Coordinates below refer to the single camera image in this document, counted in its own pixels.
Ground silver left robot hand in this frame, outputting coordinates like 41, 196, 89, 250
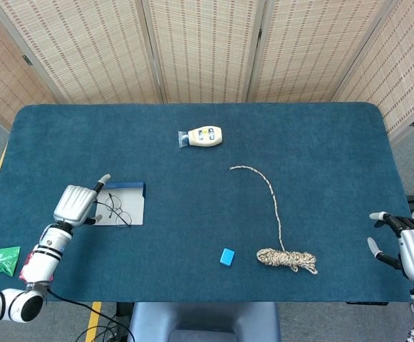
52, 173, 112, 229

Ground dark-framed eyeglasses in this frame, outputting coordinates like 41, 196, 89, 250
94, 192, 133, 228

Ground blue glasses case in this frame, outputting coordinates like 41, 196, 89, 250
94, 182, 146, 227

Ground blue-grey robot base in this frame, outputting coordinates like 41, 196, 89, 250
128, 301, 281, 342

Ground red drink pouch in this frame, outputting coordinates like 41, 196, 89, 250
19, 251, 58, 285

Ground green snack packet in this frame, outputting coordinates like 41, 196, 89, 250
0, 246, 21, 277

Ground black table leg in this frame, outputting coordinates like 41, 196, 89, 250
115, 302, 133, 318

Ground white mayonnaise squeeze bottle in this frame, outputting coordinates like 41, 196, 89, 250
177, 126, 224, 148

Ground blue and white block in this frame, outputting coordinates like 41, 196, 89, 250
219, 248, 236, 266

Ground woven bamboo folding screen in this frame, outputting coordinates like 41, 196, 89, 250
0, 0, 414, 145

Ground black floor cable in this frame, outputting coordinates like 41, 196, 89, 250
48, 290, 136, 342

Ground beige speckled braided rope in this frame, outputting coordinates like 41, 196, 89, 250
229, 165, 319, 275

